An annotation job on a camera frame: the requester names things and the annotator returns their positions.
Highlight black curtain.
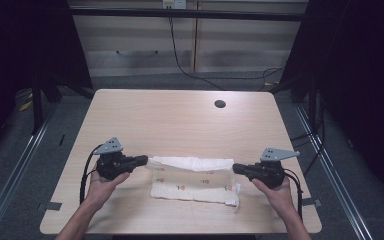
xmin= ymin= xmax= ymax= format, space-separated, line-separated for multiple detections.
xmin=0 ymin=0 xmax=94 ymax=161
xmin=279 ymin=0 xmax=384 ymax=208

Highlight person's right hand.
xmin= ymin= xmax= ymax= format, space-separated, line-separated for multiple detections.
xmin=251 ymin=176 xmax=298 ymax=218

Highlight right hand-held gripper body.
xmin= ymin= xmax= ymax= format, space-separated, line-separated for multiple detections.
xmin=253 ymin=147 xmax=301 ymax=190

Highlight left hand-held gripper black cable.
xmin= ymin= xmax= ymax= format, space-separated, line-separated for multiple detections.
xmin=79 ymin=143 xmax=104 ymax=205

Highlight metal floor rail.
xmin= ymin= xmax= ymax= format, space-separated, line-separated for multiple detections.
xmin=0 ymin=109 xmax=56 ymax=240
xmin=294 ymin=106 xmax=374 ymax=240

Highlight right hand-held gripper black cable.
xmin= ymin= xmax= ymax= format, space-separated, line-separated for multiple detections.
xmin=283 ymin=168 xmax=304 ymax=222

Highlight black stand post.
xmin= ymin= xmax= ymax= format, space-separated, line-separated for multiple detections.
xmin=31 ymin=78 xmax=44 ymax=135

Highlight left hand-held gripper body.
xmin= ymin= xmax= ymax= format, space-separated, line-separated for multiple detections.
xmin=93 ymin=136 xmax=132 ymax=181

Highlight black horizontal metal bar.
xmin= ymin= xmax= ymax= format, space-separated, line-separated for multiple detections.
xmin=69 ymin=7 xmax=306 ymax=23

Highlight yellow floor tape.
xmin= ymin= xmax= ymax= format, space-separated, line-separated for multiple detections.
xmin=18 ymin=99 xmax=34 ymax=113

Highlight hand-held gripper black cable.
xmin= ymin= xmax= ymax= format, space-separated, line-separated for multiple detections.
xmin=79 ymin=143 xmax=104 ymax=205
xmin=283 ymin=168 xmax=304 ymax=222

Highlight long black wall cable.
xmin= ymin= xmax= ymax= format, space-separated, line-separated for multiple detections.
xmin=168 ymin=16 xmax=284 ymax=92

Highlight person's left hand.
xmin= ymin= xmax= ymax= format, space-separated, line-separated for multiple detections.
xmin=85 ymin=168 xmax=131 ymax=210

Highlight cream towel with white label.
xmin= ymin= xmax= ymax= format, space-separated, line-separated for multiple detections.
xmin=145 ymin=155 xmax=242 ymax=210

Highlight white wall socket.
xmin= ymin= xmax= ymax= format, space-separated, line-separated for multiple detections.
xmin=162 ymin=0 xmax=188 ymax=10

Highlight black floor cables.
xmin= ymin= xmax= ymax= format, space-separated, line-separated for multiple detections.
xmin=289 ymin=89 xmax=326 ymax=176

